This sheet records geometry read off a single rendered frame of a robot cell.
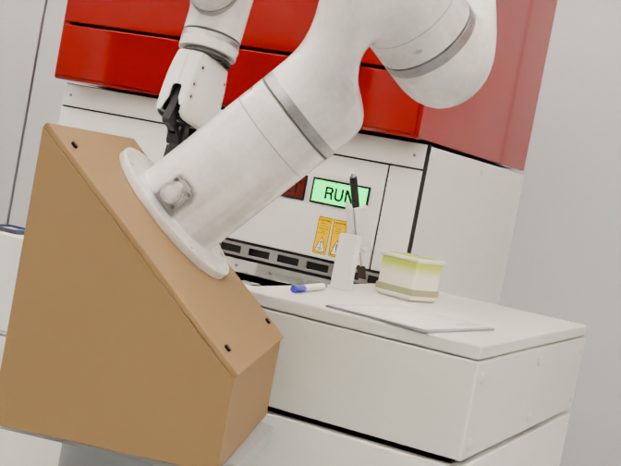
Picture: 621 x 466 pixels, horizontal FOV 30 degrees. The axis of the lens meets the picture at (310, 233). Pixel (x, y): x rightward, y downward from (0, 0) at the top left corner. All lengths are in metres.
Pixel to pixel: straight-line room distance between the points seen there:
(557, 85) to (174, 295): 2.54
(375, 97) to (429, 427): 0.82
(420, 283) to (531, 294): 1.79
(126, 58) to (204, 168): 1.07
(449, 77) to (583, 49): 2.27
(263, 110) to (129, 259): 0.25
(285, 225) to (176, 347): 1.06
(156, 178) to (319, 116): 0.20
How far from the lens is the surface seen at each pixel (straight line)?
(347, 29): 1.27
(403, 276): 1.79
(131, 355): 1.18
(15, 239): 1.74
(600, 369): 3.53
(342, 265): 1.77
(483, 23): 1.37
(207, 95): 1.64
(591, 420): 3.55
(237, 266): 2.23
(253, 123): 1.30
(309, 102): 1.30
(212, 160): 1.31
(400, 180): 2.11
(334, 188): 2.16
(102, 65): 2.39
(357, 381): 1.47
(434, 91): 1.34
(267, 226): 2.22
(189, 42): 1.65
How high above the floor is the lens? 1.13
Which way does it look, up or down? 3 degrees down
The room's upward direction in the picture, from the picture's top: 11 degrees clockwise
